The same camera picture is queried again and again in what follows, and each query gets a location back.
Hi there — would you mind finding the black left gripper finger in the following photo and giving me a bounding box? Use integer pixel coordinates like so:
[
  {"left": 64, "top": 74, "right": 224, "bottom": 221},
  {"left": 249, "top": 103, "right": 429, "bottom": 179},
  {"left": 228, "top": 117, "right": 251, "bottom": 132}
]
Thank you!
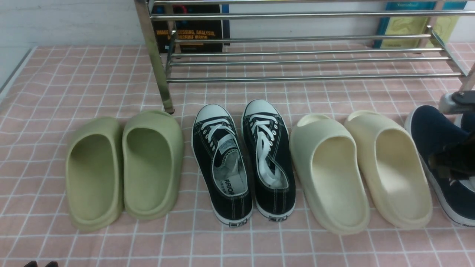
[{"left": 24, "top": 261, "right": 38, "bottom": 267}]

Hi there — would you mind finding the black canvas sneaker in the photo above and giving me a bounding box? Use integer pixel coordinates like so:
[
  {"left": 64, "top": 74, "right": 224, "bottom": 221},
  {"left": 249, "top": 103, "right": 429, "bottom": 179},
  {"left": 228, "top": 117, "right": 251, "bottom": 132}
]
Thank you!
[
  {"left": 241, "top": 99, "right": 296, "bottom": 223},
  {"left": 191, "top": 104, "right": 253, "bottom": 228}
]

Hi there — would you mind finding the green right slipper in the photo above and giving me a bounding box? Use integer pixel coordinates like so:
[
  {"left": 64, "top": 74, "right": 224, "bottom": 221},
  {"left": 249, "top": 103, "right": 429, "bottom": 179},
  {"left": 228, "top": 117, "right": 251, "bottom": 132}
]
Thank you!
[{"left": 122, "top": 110, "right": 184, "bottom": 220}]

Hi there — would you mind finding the steel shoe rack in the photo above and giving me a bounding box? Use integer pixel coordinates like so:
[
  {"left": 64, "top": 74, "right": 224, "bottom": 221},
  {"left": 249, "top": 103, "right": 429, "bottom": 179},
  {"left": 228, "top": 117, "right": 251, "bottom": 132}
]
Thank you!
[{"left": 134, "top": 0, "right": 474, "bottom": 114}]

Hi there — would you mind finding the green slipper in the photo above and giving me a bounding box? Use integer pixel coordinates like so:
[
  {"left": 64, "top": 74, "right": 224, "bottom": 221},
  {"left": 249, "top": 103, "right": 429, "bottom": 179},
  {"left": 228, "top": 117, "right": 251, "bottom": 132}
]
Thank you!
[
  {"left": 65, "top": 117, "right": 124, "bottom": 232},
  {"left": 122, "top": 110, "right": 184, "bottom": 220}
]

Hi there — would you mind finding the black left canvas sneaker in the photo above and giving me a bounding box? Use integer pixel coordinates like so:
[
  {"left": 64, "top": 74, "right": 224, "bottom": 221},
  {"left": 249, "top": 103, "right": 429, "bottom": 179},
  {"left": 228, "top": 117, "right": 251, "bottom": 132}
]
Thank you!
[{"left": 191, "top": 104, "right": 253, "bottom": 228}]

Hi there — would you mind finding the black right canvas sneaker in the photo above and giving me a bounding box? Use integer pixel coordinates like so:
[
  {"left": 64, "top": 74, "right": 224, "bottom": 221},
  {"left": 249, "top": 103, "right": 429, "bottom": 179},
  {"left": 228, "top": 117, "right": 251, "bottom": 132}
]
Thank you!
[{"left": 241, "top": 99, "right": 296, "bottom": 223}]

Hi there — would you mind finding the black image processing book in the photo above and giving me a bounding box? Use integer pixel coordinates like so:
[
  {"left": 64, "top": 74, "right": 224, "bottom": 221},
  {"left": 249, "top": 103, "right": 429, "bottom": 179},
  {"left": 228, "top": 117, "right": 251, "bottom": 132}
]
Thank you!
[{"left": 152, "top": 4, "right": 230, "bottom": 53}]

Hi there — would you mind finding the cream slipper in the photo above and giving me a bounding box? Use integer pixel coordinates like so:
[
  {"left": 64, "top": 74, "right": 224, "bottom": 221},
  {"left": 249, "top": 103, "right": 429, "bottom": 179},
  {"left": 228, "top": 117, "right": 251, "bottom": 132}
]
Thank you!
[
  {"left": 344, "top": 111, "right": 433, "bottom": 229},
  {"left": 290, "top": 113, "right": 370, "bottom": 235}
]

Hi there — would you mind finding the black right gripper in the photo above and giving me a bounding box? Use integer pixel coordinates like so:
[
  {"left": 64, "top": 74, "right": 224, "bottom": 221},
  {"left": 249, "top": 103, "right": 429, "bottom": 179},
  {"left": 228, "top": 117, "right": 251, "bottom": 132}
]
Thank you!
[{"left": 429, "top": 132, "right": 475, "bottom": 181}]

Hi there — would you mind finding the navy sneaker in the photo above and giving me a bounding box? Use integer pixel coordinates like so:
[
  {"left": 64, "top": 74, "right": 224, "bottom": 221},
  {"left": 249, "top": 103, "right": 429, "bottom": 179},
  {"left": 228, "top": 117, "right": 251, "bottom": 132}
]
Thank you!
[{"left": 405, "top": 105, "right": 475, "bottom": 227}]

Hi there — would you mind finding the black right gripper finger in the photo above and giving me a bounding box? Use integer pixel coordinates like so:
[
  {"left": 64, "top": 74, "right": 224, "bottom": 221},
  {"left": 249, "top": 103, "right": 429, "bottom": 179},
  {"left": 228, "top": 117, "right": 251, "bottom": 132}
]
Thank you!
[{"left": 45, "top": 261, "right": 59, "bottom": 267}]

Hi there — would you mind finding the cream left slipper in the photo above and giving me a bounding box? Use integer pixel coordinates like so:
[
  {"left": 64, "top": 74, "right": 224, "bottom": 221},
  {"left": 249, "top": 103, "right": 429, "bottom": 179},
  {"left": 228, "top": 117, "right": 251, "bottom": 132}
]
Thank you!
[{"left": 290, "top": 113, "right": 370, "bottom": 235}]

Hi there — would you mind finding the cream right slipper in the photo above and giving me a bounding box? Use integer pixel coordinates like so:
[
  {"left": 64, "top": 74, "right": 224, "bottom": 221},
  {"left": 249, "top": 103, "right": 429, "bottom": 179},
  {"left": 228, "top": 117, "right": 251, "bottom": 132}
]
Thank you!
[{"left": 344, "top": 111, "right": 433, "bottom": 229}]

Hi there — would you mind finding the teal and yellow book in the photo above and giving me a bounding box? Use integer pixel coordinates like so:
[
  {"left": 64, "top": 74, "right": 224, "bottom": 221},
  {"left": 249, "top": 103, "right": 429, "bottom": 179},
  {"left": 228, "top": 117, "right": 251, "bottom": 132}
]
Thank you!
[{"left": 373, "top": 1, "right": 459, "bottom": 49}]

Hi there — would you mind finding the green left slipper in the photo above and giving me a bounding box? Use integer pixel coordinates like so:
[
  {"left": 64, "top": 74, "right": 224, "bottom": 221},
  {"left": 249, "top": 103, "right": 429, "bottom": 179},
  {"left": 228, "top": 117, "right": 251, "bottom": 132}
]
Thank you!
[{"left": 65, "top": 117, "right": 124, "bottom": 232}]

